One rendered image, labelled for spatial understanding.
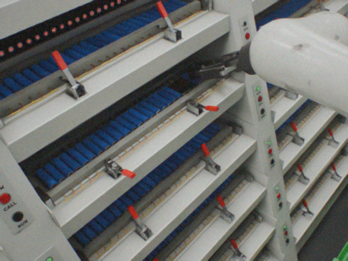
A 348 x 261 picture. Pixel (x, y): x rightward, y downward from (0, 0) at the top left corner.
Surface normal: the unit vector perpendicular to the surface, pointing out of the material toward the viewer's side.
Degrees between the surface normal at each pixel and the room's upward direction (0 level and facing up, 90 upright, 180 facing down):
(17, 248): 90
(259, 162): 90
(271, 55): 70
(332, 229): 0
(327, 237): 0
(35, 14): 108
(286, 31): 32
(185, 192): 18
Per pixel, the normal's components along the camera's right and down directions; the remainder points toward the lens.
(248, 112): -0.69, 0.53
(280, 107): -0.07, -0.74
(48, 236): 0.66, 0.18
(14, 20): 0.72, 0.43
